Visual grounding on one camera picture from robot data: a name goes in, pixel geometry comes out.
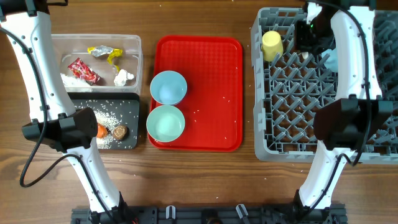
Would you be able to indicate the clear plastic storage bin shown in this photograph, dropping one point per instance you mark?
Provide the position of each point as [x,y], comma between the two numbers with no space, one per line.
[69,47]

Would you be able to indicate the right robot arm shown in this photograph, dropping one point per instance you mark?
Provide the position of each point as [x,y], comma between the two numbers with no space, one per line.
[343,127]

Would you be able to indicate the light blue bowl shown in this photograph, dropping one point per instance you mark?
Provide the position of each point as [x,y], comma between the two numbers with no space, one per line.
[168,87]

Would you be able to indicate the grey dishwasher rack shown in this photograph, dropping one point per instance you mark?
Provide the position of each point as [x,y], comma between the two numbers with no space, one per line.
[289,91]

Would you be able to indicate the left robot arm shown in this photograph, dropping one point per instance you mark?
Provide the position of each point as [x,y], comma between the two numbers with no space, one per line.
[54,121]

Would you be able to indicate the white plastic spoon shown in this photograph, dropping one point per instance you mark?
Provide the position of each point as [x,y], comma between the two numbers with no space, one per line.
[305,55]

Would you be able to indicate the light blue plate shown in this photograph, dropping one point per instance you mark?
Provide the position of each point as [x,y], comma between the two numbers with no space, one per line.
[331,62]

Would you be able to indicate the orange carrot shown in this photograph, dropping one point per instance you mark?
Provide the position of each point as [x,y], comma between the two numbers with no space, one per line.
[102,131]

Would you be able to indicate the white rice pile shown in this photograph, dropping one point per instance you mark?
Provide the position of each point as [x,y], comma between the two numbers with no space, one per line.
[112,113]

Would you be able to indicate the red snack wrapper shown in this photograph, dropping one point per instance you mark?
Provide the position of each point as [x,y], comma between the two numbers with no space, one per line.
[83,72]

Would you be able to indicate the small white tissue piece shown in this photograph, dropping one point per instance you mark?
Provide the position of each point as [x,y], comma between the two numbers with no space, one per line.
[123,77]

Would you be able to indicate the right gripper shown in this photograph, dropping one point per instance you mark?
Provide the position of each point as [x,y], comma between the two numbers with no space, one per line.
[302,45]

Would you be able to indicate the brown chestnut food scrap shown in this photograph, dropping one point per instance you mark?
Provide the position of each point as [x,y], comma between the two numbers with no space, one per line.
[120,132]

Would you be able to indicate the green bowl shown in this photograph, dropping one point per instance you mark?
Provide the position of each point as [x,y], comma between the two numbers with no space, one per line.
[165,123]

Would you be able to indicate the yellow plastic cup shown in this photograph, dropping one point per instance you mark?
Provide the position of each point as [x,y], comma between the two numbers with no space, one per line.
[271,45]

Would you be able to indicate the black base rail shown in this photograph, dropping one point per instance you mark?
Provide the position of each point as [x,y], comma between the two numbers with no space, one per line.
[237,214]

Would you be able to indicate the silver foil wrapper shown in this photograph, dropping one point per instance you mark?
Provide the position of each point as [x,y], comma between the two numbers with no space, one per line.
[99,50]

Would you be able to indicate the yellow candy wrapper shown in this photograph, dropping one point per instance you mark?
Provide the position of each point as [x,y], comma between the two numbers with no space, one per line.
[111,56]

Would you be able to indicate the red serving tray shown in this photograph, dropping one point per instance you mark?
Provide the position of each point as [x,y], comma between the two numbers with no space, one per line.
[213,105]

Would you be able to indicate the black plastic tray bin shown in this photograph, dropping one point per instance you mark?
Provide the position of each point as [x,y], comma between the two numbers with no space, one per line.
[103,96]

